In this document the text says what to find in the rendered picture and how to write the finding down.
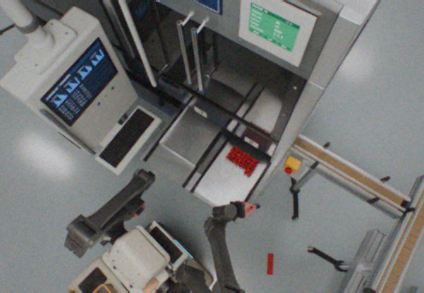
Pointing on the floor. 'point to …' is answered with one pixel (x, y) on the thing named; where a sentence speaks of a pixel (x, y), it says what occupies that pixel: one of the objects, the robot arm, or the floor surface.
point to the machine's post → (319, 80)
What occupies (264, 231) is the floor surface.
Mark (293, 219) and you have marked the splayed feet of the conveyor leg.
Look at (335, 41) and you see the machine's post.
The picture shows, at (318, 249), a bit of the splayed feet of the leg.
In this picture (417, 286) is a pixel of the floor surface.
